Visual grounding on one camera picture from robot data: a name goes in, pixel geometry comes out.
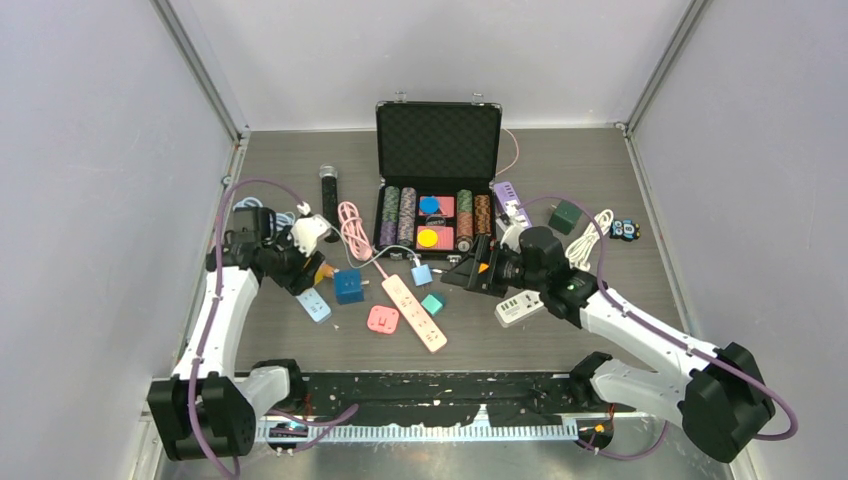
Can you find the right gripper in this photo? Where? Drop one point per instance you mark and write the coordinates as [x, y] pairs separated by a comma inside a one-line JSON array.
[[485, 251]]

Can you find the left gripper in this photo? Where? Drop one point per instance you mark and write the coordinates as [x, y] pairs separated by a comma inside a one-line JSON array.
[[290, 281]]

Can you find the blue cube socket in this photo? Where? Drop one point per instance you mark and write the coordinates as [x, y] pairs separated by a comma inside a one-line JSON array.
[[349, 286]]

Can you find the teal small cube adapter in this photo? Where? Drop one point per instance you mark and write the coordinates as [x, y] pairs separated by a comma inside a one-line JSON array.
[[433, 303]]

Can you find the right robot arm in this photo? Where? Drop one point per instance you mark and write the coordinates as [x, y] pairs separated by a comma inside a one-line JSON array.
[[716, 396]]

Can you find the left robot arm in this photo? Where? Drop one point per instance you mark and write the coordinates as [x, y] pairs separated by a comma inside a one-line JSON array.
[[201, 410]]

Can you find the light blue power strip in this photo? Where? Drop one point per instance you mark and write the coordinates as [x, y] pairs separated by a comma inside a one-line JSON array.
[[314, 305]]

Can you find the yellow round chip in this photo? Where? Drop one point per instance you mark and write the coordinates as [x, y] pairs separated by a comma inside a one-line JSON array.
[[427, 238]]

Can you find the light blue usb charger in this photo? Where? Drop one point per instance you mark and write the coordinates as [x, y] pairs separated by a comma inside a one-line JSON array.
[[421, 275]]

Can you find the white power strip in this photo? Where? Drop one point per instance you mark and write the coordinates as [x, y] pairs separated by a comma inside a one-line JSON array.
[[518, 308]]

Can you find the purple power strip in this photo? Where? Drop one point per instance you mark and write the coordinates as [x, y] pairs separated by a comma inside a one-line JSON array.
[[507, 199]]

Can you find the blue round chip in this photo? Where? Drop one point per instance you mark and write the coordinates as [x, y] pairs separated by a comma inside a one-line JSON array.
[[429, 205]]

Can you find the pink power strip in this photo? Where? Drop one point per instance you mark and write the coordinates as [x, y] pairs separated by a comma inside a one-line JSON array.
[[414, 313]]

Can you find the black cylinder tube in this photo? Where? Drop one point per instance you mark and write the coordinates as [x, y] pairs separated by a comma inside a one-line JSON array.
[[329, 195]]

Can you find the pink square adapter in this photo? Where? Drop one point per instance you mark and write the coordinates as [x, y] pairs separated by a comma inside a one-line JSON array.
[[383, 319]]

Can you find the dark green cube adapter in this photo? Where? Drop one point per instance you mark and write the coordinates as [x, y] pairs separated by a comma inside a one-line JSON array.
[[564, 217]]

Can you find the black poker chip case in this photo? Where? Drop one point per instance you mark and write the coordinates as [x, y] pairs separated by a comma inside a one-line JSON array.
[[448, 150]]

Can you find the blue owl toy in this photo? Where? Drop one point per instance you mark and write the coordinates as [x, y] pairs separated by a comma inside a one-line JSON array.
[[625, 230]]

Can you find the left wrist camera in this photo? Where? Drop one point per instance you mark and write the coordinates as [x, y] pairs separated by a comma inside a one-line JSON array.
[[308, 230]]

